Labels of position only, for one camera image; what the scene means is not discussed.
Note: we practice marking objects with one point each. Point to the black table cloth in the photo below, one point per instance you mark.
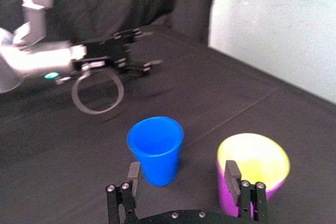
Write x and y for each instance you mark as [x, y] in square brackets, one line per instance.
[236, 108]

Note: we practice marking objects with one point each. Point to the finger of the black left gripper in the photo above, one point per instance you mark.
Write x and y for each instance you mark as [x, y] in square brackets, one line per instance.
[139, 68]
[131, 34]

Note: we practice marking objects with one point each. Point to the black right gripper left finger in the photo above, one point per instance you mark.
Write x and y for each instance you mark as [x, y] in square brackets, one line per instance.
[123, 203]

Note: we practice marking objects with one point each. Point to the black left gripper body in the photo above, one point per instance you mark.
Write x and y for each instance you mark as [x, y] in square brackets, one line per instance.
[105, 51]

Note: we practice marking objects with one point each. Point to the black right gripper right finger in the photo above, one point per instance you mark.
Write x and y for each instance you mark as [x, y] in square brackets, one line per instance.
[249, 200]

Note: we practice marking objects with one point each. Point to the blue plastic cup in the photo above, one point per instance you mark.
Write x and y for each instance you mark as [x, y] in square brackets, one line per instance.
[157, 155]

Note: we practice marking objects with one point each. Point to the purple cup with yellow inside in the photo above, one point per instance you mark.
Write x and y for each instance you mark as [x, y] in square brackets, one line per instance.
[252, 155]

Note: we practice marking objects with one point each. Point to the black hanging backdrop cloth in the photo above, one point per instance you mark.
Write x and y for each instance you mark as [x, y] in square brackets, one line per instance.
[118, 3]

